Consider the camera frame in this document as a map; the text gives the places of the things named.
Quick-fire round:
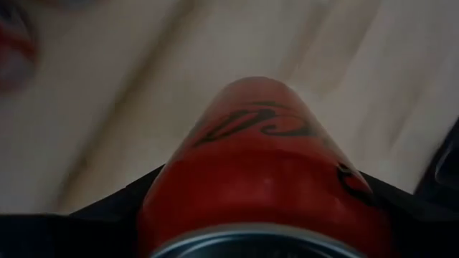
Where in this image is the red Coke Zero can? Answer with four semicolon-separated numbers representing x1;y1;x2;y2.
137;76;395;258

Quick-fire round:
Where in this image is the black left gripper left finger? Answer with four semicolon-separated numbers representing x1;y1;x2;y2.
0;165;164;258

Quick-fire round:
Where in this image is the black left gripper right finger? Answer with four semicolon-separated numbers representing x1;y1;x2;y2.
360;171;459;258

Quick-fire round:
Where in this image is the orange Fanta can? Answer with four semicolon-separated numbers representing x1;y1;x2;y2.
0;6;39;94

